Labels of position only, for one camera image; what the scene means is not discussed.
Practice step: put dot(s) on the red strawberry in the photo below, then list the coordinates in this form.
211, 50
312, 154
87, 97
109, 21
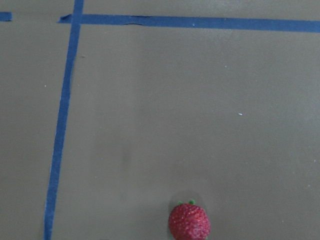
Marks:
188, 221

